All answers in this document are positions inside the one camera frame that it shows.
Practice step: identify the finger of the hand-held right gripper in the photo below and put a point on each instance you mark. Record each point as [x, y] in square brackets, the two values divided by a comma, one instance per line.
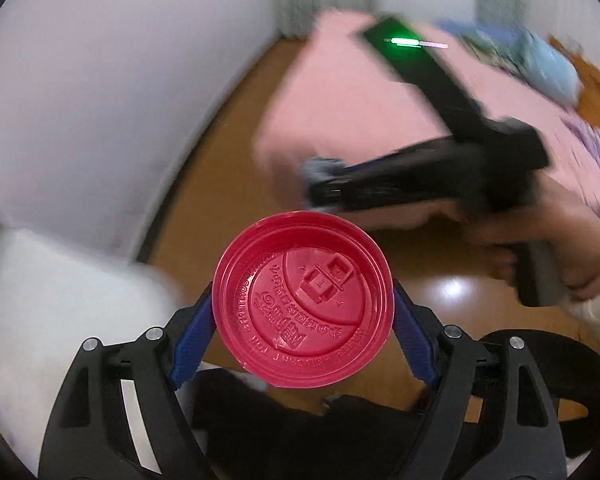
[380, 195]
[400, 162]

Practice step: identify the person's right hand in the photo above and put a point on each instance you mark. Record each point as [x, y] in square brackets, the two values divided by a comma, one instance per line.
[575, 230]

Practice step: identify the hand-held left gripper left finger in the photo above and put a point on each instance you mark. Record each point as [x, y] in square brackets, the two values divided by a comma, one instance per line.
[195, 335]

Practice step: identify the black trash bag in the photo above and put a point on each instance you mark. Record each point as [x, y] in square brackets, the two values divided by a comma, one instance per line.
[300, 435]

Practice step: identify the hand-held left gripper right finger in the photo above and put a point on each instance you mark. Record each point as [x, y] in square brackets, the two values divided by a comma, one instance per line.
[412, 340]

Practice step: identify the light blue cloth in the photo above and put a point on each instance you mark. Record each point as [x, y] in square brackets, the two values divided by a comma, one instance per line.
[322, 169]

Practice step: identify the red plastic cup lid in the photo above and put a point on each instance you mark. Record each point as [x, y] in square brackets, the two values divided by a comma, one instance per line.
[300, 300]

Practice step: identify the blue bedding bundle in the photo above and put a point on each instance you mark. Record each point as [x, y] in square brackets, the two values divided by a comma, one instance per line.
[545, 65]

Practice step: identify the pink bed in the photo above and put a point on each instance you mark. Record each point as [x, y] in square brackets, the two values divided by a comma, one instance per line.
[360, 110]

